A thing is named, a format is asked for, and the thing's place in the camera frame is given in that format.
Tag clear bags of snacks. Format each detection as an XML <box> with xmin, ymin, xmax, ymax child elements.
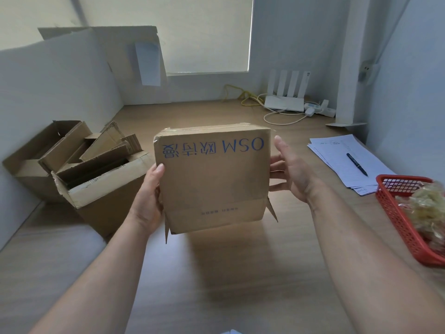
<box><xmin>396</xmin><ymin>180</ymin><xmax>445</xmax><ymax>256</ymax></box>

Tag white power strip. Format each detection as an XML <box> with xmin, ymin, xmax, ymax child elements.
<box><xmin>304</xmin><ymin>99</ymin><xmax>336</xmax><ymax>118</ymax></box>

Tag black pen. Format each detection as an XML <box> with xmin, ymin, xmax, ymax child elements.
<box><xmin>346</xmin><ymin>153</ymin><xmax>369</xmax><ymax>177</ymax></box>

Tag person's right forearm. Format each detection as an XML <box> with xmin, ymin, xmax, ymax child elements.
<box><xmin>306</xmin><ymin>184</ymin><xmax>445</xmax><ymax>334</ymax></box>

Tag person's left hand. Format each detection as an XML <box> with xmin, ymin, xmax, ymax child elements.
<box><xmin>127</xmin><ymin>163</ymin><xmax>165</xmax><ymax>238</ymax></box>

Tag folded brown cardboard piece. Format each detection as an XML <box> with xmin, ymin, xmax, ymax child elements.
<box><xmin>79</xmin><ymin>122</ymin><xmax>126</xmax><ymax>162</ymax></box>

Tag large flat cardboard sheet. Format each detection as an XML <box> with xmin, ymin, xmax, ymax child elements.
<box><xmin>38</xmin><ymin>26</ymin><xmax>173</xmax><ymax>105</ymax></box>

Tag person's left forearm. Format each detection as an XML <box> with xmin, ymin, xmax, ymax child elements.
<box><xmin>29</xmin><ymin>219</ymin><xmax>164</xmax><ymax>334</ymax></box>

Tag white wall socket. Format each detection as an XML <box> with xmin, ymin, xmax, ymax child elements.
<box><xmin>358</xmin><ymin>60</ymin><xmax>381</xmax><ymax>83</ymax></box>

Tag small open cardboard box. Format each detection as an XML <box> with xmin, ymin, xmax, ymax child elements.
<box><xmin>2</xmin><ymin>120</ymin><xmax>93</xmax><ymax>204</ymax></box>

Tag white power cable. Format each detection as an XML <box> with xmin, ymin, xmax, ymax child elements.
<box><xmin>263</xmin><ymin>110</ymin><xmax>311</xmax><ymax>126</ymax></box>

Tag large open cardboard box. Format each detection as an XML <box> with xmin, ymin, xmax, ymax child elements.
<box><xmin>51</xmin><ymin>151</ymin><xmax>158</xmax><ymax>241</ymax></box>

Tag red plastic basket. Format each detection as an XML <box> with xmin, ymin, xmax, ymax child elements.
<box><xmin>375</xmin><ymin>174</ymin><xmax>445</xmax><ymax>268</ymax></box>

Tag white shelf board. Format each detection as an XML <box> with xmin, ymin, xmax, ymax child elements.
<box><xmin>325</xmin><ymin>121</ymin><xmax>368</xmax><ymax>128</ymax></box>

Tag stack of white paper sheets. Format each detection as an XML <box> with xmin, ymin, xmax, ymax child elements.
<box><xmin>307</xmin><ymin>134</ymin><xmax>397</xmax><ymax>197</ymax></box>

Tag white router with antennas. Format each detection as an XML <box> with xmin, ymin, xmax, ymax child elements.
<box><xmin>264</xmin><ymin>70</ymin><xmax>312</xmax><ymax>112</ymax></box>

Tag person's right hand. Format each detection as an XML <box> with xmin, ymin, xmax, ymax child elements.
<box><xmin>269</xmin><ymin>135</ymin><xmax>326</xmax><ymax>206</ymax></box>

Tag cardboard box with blue print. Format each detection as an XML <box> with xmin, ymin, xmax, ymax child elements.
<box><xmin>153</xmin><ymin>122</ymin><xmax>279</xmax><ymax>245</ymax></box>

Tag yellow network cable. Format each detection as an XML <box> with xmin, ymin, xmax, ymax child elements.
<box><xmin>222</xmin><ymin>84</ymin><xmax>269</xmax><ymax>108</ymax></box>

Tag flattened corrugated cardboard pieces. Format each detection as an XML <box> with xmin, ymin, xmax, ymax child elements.
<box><xmin>56</xmin><ymin>134</ymin><xmax>143</xmax><ymax>189</ymax></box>

